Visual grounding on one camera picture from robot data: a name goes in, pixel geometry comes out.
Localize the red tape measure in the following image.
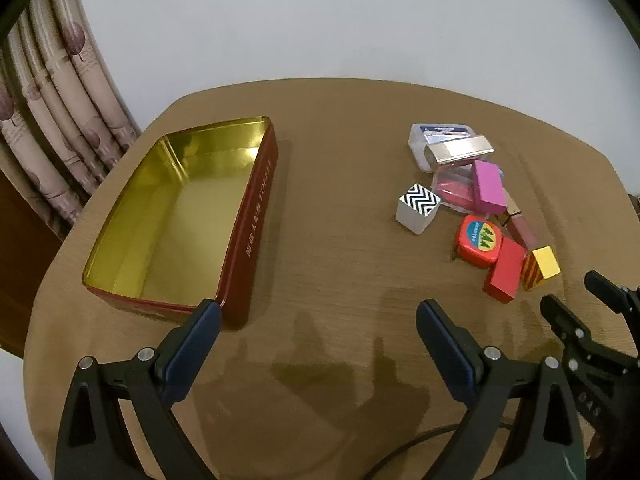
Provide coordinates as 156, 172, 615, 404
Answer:
454, 215, 505, 266

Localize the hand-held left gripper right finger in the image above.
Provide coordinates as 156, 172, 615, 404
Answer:
416, 298, 587, 480

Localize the clear plastic box blue label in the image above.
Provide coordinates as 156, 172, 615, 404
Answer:
409, 123, 475, 173

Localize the beige patterned curtain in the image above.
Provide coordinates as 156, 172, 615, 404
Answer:
0, 0, 143, 241

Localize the pink lip gloss tube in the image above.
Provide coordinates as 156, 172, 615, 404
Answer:
502, 197, 538, 250

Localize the magenta rectangular block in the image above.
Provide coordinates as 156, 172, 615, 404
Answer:
473, 160, 506, 214

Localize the gold striped cube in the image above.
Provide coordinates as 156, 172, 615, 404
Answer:
520, 246, 560, 292

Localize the red rectangular block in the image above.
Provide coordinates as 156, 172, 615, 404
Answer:
482, 237, 526, 306

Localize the clear case with red block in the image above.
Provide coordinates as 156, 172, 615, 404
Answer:
431, 162, 481, 213

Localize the dark brown wooden furniture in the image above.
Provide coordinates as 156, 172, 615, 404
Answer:
0, 170, 66, 361

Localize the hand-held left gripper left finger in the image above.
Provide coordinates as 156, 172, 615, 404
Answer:
54, 298, 222, 480

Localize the shiny silver rectangular case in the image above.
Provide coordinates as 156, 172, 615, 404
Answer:
424, 135, 495, 167

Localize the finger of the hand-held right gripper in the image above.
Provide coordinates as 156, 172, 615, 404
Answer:
584, 270, 640, 321
540, 294, 640, 376

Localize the black cable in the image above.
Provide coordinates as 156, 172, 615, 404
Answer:
360, 422, 516, 480

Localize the black white zigzag cube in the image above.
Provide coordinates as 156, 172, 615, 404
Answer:
395, 183, 442, 235

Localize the red and gold tin box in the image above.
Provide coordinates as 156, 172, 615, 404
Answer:
81, 116, 277, 332

